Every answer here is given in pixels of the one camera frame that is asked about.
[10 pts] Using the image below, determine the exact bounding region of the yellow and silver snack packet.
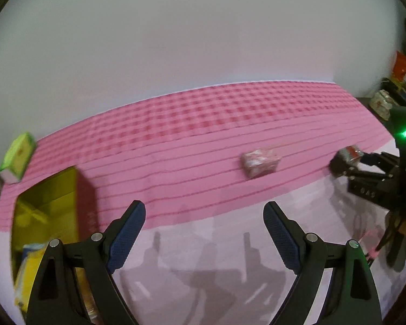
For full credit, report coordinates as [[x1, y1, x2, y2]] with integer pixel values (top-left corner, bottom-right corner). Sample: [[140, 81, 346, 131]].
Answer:
[[14, 243, 55, 308]]

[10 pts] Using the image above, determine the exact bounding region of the orange box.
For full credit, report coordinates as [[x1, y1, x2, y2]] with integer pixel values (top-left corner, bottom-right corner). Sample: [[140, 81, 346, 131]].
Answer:
[[391, 51, 406, 82]]

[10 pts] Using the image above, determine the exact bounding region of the black cable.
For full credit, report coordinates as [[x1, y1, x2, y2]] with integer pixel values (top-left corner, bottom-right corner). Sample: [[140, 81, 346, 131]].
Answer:
[[369, 215, 395, 256]]

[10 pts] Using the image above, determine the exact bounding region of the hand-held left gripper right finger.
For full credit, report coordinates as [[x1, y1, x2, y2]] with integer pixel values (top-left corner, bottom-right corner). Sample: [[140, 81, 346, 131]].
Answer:
[[263, 201, 382, 325]]

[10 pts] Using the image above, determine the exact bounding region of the small decorated box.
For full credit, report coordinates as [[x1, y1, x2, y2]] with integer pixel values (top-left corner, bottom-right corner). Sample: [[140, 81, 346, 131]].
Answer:
[[370, 90, 393, 120]]

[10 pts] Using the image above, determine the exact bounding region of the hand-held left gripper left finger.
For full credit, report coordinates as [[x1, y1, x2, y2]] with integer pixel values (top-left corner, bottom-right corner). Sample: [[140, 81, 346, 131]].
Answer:
[[26, 200, 147, 325]]

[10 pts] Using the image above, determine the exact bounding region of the pink and white snack packet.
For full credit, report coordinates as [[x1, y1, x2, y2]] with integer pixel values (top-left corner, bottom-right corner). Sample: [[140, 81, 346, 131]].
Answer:
[[241, 147, 281, 188]]

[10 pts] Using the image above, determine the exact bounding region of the green tissue box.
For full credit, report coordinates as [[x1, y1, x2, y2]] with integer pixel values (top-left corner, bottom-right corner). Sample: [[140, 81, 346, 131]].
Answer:
[[0, 132, 38, 192]]

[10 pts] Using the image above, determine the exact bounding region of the dark side cabinet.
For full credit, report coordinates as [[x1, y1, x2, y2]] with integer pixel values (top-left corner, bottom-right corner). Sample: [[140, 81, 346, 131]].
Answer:
[[355, 74, 406, 139]]

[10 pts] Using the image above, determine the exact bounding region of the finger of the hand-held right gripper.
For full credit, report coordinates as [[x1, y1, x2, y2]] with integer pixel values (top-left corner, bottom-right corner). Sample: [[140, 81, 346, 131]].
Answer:
[[329, 149, 393, 185], [359, 153, 401, 173]]

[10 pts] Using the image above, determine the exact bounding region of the pink checked tablecloth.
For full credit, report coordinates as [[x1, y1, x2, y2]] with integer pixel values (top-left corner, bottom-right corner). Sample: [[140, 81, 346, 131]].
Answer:
[[0, 80, 406, 325]]

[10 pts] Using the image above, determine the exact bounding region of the small red snack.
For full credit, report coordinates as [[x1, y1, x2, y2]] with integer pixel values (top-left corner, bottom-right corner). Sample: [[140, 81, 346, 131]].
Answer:
[[340, 145, 363, 164]]

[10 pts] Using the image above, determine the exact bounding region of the red tin box gold interior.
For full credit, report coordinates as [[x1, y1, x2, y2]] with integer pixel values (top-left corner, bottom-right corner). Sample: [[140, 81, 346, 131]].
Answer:
[[11, 175, 100, 322]]

